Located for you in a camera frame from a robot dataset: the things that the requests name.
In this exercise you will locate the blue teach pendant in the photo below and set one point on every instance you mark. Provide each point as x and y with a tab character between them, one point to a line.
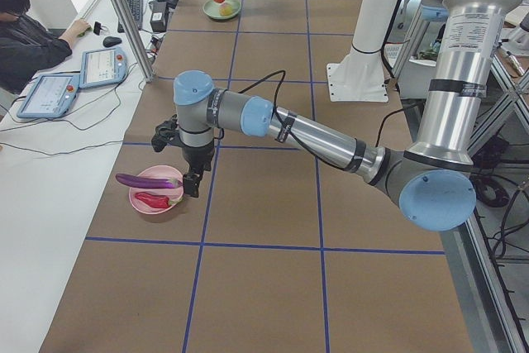
102	67
50	97

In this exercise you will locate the light green plate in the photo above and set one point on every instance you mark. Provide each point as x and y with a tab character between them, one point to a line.
211	9

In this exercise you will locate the blue teach pendant far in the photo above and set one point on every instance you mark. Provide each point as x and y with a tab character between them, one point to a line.
102	67

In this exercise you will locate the brown table mat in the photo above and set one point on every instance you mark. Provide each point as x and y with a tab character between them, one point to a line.
279	253

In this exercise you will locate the pink plate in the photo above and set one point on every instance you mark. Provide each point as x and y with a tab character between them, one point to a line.
174	195

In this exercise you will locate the black computer mouse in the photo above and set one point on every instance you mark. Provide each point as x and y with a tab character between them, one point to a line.
110	41

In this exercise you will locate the blue teach pendant near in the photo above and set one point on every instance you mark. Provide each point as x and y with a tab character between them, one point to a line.
50	97

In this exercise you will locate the black keyboard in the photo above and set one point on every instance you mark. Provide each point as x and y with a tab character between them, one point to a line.
136	8

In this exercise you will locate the green pink peach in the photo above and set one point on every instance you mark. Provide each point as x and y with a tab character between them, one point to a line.
225	9

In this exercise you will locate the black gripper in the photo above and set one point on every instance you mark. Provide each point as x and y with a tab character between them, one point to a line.
197	157

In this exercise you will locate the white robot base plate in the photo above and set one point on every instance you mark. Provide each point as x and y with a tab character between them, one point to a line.
359	77

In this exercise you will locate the red chili pepper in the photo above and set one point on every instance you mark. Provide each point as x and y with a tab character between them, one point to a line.
155	201

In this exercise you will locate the seated person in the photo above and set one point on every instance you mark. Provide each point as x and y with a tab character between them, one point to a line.
27	47

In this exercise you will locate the grey aluminium frame post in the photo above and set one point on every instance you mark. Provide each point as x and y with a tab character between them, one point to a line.
134	39

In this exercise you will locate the purple eggplant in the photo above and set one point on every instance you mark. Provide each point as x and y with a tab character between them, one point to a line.
134	181

